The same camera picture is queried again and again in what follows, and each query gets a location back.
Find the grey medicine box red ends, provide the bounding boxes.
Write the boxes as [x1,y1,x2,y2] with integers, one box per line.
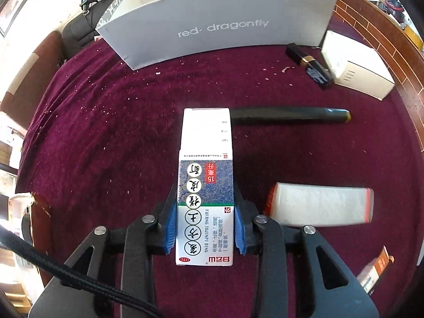
[264,182,374,228]

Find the small white cardboard box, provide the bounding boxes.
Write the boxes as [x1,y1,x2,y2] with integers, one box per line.
[321,30,395,100]

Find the black braided cable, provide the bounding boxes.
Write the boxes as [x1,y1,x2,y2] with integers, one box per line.
[0,226,163,318]

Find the wooden brick-pattern cabinet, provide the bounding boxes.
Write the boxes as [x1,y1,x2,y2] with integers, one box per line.
[333,0,423,145]

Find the black sofa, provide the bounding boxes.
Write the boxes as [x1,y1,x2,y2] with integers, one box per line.
[62,0,113,60]

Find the white blue medicine box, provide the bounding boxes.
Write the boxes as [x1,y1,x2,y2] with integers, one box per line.
[175,108,234,266]

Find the black gold lipstick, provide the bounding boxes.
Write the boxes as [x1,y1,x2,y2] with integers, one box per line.
[285,43,333,89]

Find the maroon bed cover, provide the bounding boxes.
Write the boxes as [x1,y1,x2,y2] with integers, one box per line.
[16,40,423,317]

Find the black marker orange cap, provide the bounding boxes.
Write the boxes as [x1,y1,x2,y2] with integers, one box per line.
[230,106,351,123]

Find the long white orange medicine box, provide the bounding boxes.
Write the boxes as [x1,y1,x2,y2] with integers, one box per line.
[356,245,395,296]

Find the large grey shoe box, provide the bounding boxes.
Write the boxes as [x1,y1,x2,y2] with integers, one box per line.
[96,0,336,70]

